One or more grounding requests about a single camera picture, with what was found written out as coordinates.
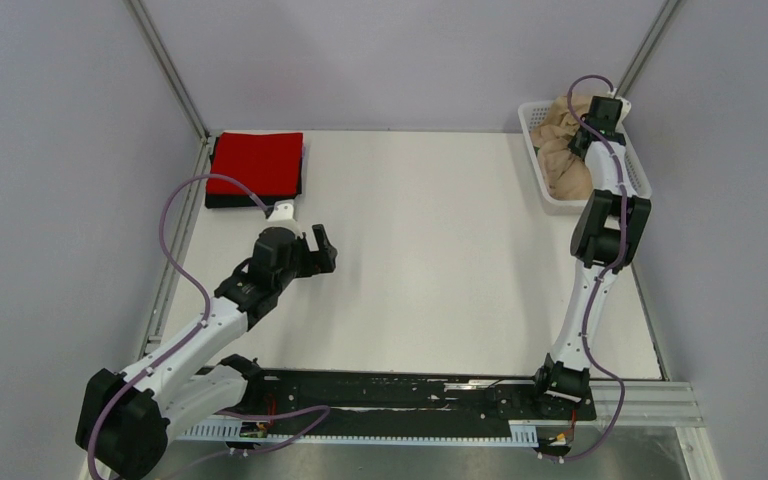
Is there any beige t shirt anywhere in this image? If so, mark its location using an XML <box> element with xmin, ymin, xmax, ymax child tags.
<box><xmin>530</xmin><ymin>96</ymin><xmax>593</xmax><ymax>201</ymax></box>

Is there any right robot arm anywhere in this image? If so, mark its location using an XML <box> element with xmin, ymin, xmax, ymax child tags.
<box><xmin>530</xmin><ymin>96</ymin><xmax>651</xmax><ymax>419</ymax></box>

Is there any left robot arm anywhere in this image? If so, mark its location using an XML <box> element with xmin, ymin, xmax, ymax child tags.
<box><xmin>75</xmin><ymin>224</ymin><xmax>338</xmax><ymax>479</ymax></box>

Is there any folded red t shirt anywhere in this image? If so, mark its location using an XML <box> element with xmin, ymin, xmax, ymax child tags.
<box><xmin>210</xmin><ymin>132</ymin><xmax>304</xmax><ymax>199</ymax></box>

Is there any folded black t shirt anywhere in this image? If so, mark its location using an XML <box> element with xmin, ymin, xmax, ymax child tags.
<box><xmin>203</xmin><ymin>135</ymin><xmax>306</xmax><ymax>211</ymax></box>

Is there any white plastic basket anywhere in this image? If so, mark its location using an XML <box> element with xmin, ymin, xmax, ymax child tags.
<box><xmin>517</xmin><ymin>100</ymin><xmax>652</xmax><ymax>215</ymax></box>

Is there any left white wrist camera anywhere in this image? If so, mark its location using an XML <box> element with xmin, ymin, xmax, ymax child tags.
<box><xmin>267</xmin><ymin>200</ymin><xmax>301</xmax><ymax>235</ymax></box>

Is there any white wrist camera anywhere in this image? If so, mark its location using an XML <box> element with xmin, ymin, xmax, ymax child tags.
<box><xmin>614</xmin><ymin>95</ymin><xmax>632</xmax><ymax>124</ymax></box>
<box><xmin>267</xmin><ymin>200</ymin><xmax>301</xmax><ymax>235</ymax></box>

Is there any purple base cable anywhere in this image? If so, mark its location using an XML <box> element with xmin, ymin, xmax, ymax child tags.
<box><xmin>158</xmin><ymin>405</ymin><xmax>332</xmax><ymax>480</ymax></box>

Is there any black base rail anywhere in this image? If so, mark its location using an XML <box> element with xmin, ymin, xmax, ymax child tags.
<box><xmin>230</xmin><ymin>369</ymin><xmax>597</xmax><ymax>437</ymax></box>

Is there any white slotted cable duct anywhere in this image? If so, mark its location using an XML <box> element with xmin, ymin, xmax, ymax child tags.
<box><xmin>178</xmin><ymin>417</ymin><xmax>539</xmax><ymax>448</ymax></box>

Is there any left aluminium frame post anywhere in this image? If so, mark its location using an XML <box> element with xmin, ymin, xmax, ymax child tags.
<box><xmin>124</xmin><ymin>0</ymin><xmax>209</xmax><ymax>143</ymax></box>

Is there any aluminium frame post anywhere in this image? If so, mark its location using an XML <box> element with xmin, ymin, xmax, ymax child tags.
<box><xmin>124</xmin><ymin>0</ymin><xmax>209</xmax><ymax>143</ymax></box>
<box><xmin>617</xmin><ymin>0</ymin><xmax>684</xmax><ymax>96</ymax></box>

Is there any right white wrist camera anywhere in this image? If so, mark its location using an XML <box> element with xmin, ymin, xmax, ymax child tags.
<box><xmin>614</xmin><ymin>95</ymin><xmax>632</xmax><ymax>124</ymax></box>

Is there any right aluminium frame post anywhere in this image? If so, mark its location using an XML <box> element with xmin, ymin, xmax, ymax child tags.
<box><xmin>617</xmin><ymin>0</ymin><xmax>684</xmax><ymax>96</ymax></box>

